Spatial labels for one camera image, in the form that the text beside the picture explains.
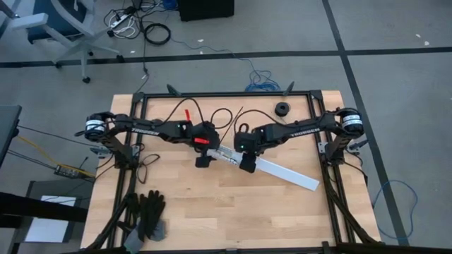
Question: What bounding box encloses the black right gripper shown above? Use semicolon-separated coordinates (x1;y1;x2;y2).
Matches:
233;126;271;174

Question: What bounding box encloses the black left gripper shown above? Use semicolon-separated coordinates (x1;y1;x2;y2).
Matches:
190;121;221;169

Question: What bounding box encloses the white slotted cable raceway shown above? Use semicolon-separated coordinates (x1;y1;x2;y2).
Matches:
206;146;246;167

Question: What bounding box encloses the white raceway cover strip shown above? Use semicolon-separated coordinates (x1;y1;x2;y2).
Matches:
239;155;321;192

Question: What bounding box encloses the black zip tie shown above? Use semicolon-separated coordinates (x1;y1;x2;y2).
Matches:
218;106;244;146

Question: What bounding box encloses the black work glove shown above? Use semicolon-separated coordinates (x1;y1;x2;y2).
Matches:
123;192;146;254
138;189;167;243

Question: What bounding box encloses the small black electronics box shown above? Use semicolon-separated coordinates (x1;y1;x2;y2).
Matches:
53;164;88;180

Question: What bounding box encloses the black computer case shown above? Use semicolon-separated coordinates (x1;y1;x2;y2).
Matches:
177;0;235;23

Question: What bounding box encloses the white power strip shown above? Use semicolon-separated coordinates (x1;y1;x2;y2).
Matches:
109;12;132;30

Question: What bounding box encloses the white paper sheet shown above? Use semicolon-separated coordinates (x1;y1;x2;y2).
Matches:
24;195;77;243

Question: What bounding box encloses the grey cabinet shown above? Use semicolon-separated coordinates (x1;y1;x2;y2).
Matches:
13;179;97;254

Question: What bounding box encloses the black flat crossbar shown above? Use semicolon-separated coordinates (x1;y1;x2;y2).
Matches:
0;192;89;229

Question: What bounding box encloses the black side desk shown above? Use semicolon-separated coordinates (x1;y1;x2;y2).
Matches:
0;104;23;170

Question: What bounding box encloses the grey office chair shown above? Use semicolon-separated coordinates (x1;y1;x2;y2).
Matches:
0;0;125;85

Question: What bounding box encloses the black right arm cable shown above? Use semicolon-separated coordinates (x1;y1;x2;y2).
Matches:
232;109;287;134

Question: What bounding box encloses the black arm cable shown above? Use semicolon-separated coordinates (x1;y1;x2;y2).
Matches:
232;109;287;134
164;97;234;131

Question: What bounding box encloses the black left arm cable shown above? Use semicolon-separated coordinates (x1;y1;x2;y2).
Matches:
164;97;234;131

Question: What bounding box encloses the black aluminium frame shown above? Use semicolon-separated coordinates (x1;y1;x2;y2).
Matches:
84;80;384;254

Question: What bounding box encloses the blue floor cable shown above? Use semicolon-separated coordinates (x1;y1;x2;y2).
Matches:
371;179;420;241
165;0;282;93

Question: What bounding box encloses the black cable coil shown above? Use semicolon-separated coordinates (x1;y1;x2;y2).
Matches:
143;23;172;47

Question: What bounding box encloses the yellow floor cable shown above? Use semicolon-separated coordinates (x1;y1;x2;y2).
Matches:
16;135;97;178

